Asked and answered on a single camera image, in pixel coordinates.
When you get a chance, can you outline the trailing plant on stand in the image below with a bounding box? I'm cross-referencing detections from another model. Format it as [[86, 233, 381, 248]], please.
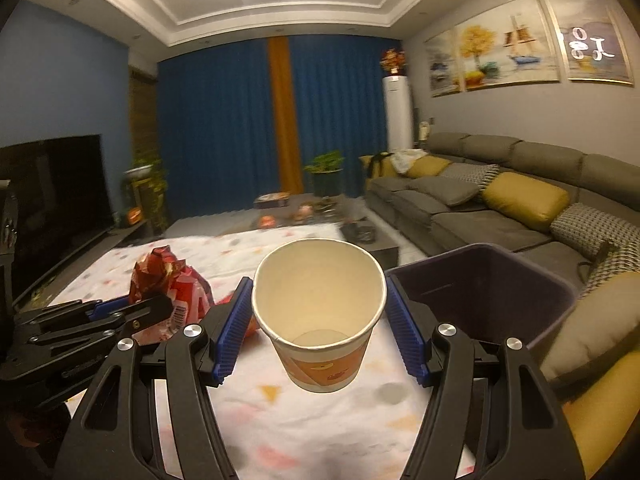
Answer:
[[123, 157, 169, 234]]

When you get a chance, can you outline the dark television cabinet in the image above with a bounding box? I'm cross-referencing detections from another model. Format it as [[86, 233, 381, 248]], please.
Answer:
[[10, 220, 152, 312]]

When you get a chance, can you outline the white and orange paper cup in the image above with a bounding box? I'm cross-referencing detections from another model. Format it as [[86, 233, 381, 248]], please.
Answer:
[[251, 238, 389, 394]]

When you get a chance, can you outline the small yellow cushion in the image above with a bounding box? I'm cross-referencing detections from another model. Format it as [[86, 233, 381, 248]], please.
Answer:
[[404, 155, 451, 180]]

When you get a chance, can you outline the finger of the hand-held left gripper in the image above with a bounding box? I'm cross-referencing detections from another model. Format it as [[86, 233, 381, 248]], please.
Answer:
[[27, 293, 175, 358], [15, 296, 133, 334]]

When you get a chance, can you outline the grey sofa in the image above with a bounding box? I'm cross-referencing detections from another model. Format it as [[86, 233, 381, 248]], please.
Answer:
[[364, 132, 640, 312]]

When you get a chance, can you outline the grey landscape painting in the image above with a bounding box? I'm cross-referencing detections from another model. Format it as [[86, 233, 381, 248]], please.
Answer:
[[424, 27, 466, 99]]

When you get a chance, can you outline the white cloth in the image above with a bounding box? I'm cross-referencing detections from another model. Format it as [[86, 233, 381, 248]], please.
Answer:
[[389, 148, 429, 171]]

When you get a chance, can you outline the flat printed box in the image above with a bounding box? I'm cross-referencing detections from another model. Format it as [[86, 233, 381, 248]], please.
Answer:
[[253, 192, 291, 210]]

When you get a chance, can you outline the orange curtain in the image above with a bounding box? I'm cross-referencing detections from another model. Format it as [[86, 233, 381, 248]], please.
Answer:
[[267, 37, 305, 194]]

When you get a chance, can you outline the blue curtain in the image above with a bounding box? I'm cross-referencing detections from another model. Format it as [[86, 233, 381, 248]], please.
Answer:
[[157, 40, 274, 222], [290, 35, 404, 199]]

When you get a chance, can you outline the red snack bag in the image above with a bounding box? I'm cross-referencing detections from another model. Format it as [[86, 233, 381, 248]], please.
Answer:
[[128, 244, 216, 347]]

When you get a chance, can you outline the dark plastic bin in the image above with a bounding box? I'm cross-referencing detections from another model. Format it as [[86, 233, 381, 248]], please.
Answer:
[[385, 242, 581, 362]]

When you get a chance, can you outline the brown window blind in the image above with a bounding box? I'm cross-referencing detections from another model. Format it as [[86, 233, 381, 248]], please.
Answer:
[[127, 67, 161, 162]]

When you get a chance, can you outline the purple seascape painting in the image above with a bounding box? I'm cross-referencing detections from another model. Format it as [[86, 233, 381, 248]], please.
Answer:
[[539, 0, 639, 86]]

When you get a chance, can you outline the grey coffee table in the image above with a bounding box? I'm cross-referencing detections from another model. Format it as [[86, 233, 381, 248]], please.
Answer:
[[165, 204, 401, 267]]

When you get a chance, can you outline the tree and sailboat painting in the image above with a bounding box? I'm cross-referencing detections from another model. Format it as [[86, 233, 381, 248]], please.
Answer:
[[457, 0, 561, 92]]

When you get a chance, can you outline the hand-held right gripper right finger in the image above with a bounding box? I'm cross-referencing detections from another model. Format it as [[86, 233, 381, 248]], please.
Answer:
[[385, 279, 587, 480]]

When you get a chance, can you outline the green potted plant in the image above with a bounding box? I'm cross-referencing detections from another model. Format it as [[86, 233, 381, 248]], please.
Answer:
[[303, 150, 346, 197]]

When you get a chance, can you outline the large yellow cushion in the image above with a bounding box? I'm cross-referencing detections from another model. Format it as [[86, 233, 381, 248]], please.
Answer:
[[482, 172, 571, 234]]

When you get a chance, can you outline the grey cushion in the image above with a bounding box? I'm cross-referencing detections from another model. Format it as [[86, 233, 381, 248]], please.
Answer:
[[407, 175, 481, 207]]

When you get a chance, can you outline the white standing air conditioner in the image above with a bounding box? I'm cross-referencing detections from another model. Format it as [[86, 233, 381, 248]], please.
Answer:
[[382, 75, 416, 151]]

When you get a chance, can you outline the dark glass ashtray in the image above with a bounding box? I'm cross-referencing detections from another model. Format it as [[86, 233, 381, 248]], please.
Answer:
[[344, 219, 377, 244]]

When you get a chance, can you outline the black television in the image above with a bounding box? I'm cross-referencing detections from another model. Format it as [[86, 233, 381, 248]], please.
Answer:
[[0, 133, 114, 292]]

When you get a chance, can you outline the red and gold ornament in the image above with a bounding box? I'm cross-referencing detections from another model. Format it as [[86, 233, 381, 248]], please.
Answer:
[[378, 48, 409, 77]]

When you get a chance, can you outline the houndstooth patterned cushion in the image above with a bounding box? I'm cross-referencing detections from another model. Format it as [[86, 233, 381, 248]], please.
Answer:
[[549, 203, 640, 301], [439, 163, 501, 196]]

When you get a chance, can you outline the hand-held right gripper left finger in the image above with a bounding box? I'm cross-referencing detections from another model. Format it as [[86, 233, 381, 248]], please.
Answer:
[[54, 275, 256, 480]]

